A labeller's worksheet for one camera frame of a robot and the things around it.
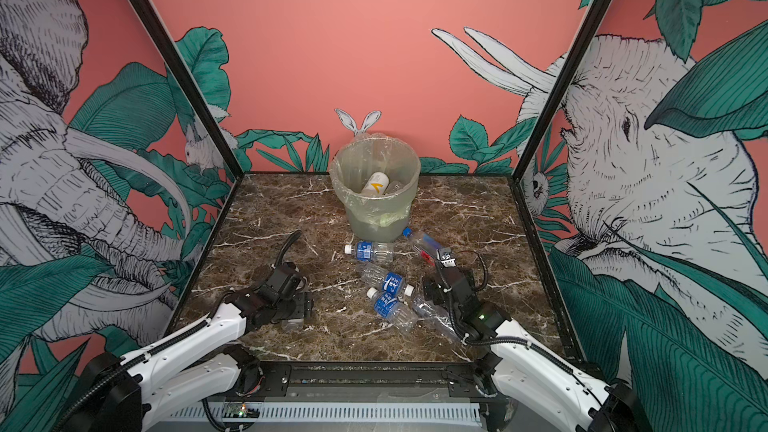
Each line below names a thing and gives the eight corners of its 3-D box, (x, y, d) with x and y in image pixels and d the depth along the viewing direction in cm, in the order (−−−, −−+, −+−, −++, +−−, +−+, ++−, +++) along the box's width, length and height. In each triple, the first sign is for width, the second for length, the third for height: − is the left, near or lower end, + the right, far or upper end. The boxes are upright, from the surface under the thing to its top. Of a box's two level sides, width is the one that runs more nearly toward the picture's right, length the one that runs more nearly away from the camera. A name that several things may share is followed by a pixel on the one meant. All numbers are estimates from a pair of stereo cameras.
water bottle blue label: (360, 283, 93) (359, 274, 88) (367, 269, 96) (366, 260, 91) (407, 304, 89) (408, 295, 84) (413, 289, 92) (415, 280, 87)
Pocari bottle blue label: (345, 262, 97) (343, 253, 93) (347, 248, 100) (345, 240, 96) (393, 262, 97) (393, 253, 93) (393, 249, 100) (393, 240, 96)
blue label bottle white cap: (363, 306, 89) (362, 298, 84) (374, 291, 92) (373, 283, 87) (411, 338, 83) (412, 332, 78) (420, 321, 86) (422, 314, 81)
